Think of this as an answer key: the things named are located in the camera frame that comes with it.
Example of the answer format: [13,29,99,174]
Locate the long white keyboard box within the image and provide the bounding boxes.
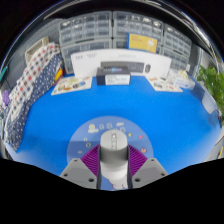
[70,48,173,79]

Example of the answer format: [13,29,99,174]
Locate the grey computer mouse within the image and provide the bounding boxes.
[99,129,130,181]

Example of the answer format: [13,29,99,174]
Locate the green plant in white pot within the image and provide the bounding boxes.
[196,64,224,128]

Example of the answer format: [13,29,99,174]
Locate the yellow and blue box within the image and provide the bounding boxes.
[127,32,158,54]

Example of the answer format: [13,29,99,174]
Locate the red and white checkered cloth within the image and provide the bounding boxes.
[8,42,61,124]

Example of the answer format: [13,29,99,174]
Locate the round cartoon-print mouse pad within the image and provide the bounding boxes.
[66,115,155,191]

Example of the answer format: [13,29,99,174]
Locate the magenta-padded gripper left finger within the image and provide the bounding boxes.
[59,143,103,190]

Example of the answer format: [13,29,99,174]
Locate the navy dotted cloth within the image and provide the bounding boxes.
[6,53,65,153]

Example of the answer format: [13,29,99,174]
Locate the small sticker sheet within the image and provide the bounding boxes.
[50,75,93,97]

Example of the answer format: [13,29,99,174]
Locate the small black box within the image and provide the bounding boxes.
[95,66,132,86]

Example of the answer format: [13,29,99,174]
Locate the black shelf unit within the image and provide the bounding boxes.
[43,0,188,21]

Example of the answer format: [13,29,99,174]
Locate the white and blue tissue box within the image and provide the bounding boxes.
[166,68,196,90]

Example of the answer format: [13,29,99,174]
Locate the beige open crate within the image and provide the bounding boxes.
[24,36,50,64]

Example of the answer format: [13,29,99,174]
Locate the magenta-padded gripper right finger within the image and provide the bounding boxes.
[126,143,169,190]

